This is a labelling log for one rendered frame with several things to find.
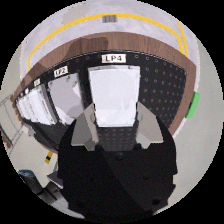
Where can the black perforated work table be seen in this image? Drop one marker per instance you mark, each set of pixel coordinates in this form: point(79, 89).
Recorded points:
point(161, 89)

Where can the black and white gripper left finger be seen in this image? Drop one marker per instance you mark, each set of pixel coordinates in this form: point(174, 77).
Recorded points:
point(81, 136)

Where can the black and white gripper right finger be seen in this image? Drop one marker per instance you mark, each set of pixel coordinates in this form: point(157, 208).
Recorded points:
point(153, 134)

